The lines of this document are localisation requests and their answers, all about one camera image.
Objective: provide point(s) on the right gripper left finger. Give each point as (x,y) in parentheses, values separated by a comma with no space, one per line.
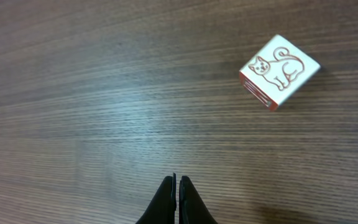
(162,207)

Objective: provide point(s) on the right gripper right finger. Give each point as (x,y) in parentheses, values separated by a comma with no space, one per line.
(192,209)

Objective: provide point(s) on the red-edged block lower left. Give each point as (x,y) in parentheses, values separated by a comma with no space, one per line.
(275,72)

